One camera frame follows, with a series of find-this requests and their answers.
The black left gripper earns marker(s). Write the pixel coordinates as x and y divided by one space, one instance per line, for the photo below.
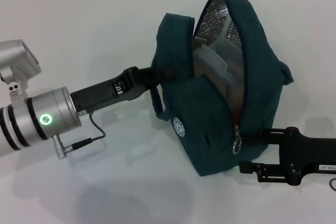
105 93

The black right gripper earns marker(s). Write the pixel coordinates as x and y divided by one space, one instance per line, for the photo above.
309 153

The clear food container blue seal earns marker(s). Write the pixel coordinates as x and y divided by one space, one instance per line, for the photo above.
210 61

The dark teal insulated lunch bag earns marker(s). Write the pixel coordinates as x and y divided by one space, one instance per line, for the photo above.
210 119

